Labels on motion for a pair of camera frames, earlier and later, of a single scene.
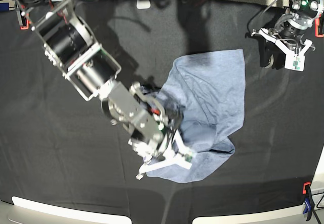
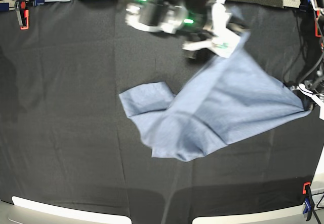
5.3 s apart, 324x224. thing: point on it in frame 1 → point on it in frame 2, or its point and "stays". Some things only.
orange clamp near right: (305, 184) stays
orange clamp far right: (316, 24) stays
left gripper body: (153, 133) → (221, 34)
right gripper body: (289, 40) → (315, 86)
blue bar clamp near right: (309, 202) stays
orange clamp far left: (24, 17) stays
